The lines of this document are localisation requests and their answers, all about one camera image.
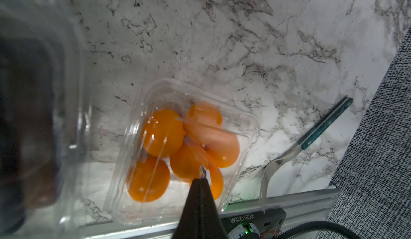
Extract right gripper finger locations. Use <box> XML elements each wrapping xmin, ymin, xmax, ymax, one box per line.
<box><xmin>172</xmin><ymin>179</ymin><xmax>228</xmax><ymax>239</ymax></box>

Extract clear box orange kumquats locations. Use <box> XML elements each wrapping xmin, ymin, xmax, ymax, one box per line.
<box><xmin>104</xmin><ymin>79</ymin><xmax>260</xmax><ymax>225</ymax></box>

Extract clear box dark grapes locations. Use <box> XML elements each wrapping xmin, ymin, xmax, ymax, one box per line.
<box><xmin>1</xmin><ymin>0</ymin><xmax>91</xmax><ymax>239</ymax></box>

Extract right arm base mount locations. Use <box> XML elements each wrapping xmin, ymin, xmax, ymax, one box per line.
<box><xmin>222</xmin><ymin>208</ymin><xmax>286</xmax><ymax>239</ymax></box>

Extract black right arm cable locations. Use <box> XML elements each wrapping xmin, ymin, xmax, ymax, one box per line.
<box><xmin>272</xmin><ymin>220</ymin><xmax>363</xmax><ymax>239</ymax></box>

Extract aluminium front rail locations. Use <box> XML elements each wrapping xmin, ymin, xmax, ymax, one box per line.
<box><xmin>79</xmin><ymin>186</ymin><xmax>341</xmax><ymax>239</ymax></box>

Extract green handled fork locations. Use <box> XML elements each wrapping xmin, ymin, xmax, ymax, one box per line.
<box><xmin>260</xmin><ymin>96</ymin><xmax>354</xmax><ymax>213</ymax></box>

